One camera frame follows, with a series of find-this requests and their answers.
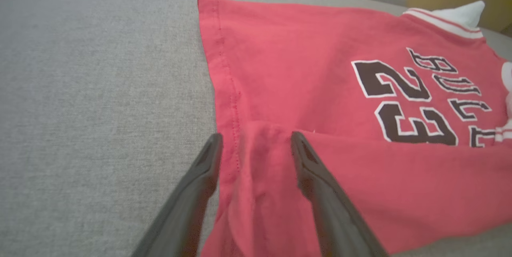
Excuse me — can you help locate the red white jersey shirt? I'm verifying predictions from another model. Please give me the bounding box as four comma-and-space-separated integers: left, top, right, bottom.
197, 0, 512, 257

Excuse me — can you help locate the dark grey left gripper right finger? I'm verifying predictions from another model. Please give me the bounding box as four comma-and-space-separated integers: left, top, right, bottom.
291, 131, 388, 257

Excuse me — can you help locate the large grey fabric sofa seat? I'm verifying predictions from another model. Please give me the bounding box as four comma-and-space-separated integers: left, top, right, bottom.
0, 0, 512, 257

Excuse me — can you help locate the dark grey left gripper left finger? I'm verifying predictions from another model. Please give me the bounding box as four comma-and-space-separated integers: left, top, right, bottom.
132, 133, 223, 257

